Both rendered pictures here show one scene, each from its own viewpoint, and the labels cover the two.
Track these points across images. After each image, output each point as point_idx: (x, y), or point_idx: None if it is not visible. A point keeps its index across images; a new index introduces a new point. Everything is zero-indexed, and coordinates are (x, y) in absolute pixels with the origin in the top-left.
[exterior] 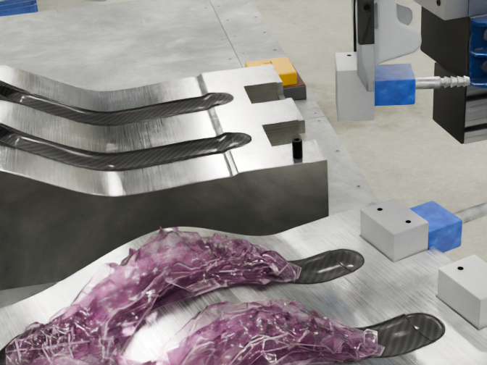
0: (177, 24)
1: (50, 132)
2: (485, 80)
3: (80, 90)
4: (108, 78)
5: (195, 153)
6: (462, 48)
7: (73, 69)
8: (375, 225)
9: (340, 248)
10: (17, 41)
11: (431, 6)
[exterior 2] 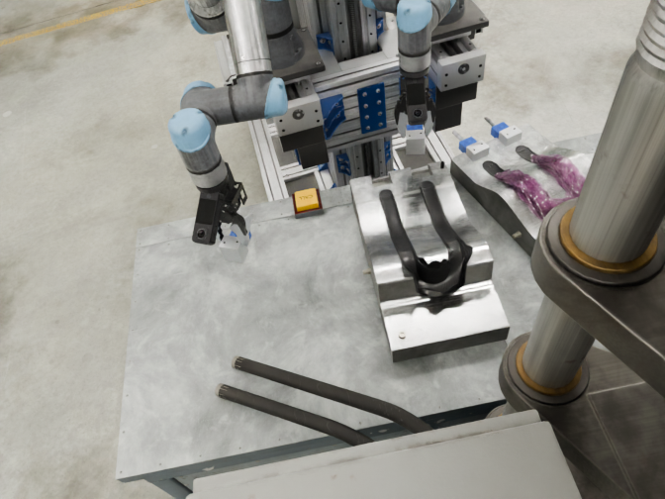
0: (192, 255)
1: (429, 238)
2: (328, 134)
3: (370, 244)
4: (270, 276)
5: (430, 199)
6: (320, 131)
7: (250, 297)
8: (481, 151)
9: (481, 165)
10: (187, 342)
11: (312, 125)
